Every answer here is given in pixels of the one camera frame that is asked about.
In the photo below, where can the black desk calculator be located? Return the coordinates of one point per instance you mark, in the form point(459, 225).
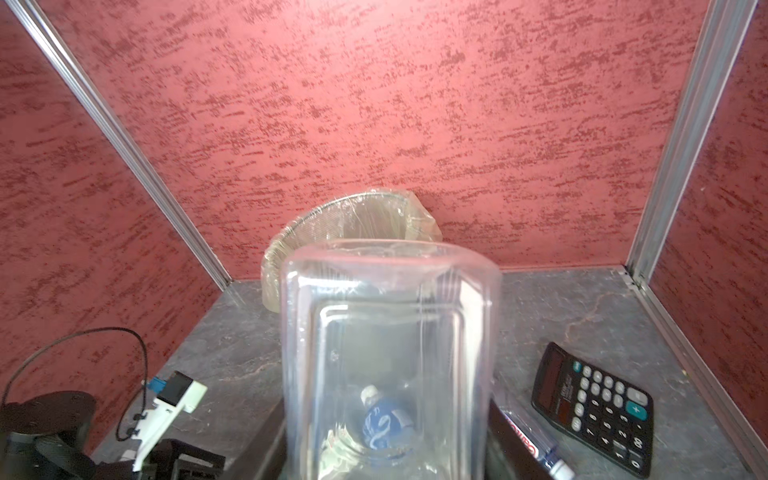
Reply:
point(609, 414)

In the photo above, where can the aluminium left corner post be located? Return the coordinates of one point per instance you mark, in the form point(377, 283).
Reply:
point(39, 27)

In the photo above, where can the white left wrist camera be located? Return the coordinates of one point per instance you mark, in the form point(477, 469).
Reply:
point(179, 393)

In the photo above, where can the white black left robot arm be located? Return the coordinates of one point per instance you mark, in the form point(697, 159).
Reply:
point(44, 438)

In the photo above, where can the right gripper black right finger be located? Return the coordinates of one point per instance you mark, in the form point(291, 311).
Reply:
point(507, 456)

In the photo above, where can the aluminium right corner post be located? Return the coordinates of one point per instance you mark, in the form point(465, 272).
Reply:
point(721, 36)

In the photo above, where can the red white label water bottle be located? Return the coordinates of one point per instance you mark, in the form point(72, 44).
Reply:
point(538, 442)

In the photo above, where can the aluminium corner post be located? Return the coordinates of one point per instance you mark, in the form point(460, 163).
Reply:
point(39, 27)
point(721, 36)

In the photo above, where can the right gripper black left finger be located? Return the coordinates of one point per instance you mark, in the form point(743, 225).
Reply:
point(264, 458)

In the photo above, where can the clear plastic bin liner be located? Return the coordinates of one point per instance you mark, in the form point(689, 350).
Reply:
point(360, 216)

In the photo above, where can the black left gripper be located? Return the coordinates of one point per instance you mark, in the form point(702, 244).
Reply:
point(173, 459)

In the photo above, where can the clear bottle red white label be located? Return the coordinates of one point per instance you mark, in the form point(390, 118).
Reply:
point(418, 320)

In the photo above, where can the blue label crushed bottle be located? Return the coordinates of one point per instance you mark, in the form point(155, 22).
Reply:
point(386, 424)

